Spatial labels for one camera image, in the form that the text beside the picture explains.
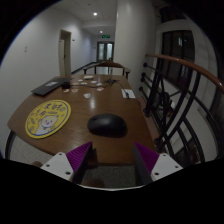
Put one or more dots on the wooden armchair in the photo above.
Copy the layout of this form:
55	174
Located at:
106	64

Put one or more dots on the green exit sign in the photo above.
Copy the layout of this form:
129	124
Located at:
105	36

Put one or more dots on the white tag with red mark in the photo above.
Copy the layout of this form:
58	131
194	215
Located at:
99	89

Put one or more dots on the round yellow cartoon mouse pad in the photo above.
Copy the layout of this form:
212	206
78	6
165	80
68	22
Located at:
48	119

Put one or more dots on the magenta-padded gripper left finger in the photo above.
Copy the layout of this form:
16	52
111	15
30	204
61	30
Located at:
56	165

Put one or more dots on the black railing with wooden handrail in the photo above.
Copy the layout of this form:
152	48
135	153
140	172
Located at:
186	65

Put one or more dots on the small white card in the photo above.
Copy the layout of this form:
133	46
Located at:
99	84
87	95
80	80
94	82
84	83

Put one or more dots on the small beige piece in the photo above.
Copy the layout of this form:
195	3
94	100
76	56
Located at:
74	90
66	90

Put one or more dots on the white notepad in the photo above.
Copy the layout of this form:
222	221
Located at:
130	94

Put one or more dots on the flat white box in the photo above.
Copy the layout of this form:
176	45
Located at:
88	77

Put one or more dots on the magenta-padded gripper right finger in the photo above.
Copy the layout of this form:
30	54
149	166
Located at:
165	165

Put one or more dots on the small black box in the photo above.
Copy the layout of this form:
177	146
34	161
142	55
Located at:
66	85

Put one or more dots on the dark window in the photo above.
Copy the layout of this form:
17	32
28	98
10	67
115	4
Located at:
176	55

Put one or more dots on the white wall switch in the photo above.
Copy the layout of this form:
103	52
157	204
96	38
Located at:
25	49

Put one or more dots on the black computer mouse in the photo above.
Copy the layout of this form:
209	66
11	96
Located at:
106	125

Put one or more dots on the double glass door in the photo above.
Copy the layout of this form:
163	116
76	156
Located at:
105	51

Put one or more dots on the open side door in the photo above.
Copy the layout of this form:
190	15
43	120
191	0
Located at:
65	53

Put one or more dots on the dark closed laptop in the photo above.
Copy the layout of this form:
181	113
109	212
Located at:
50	86

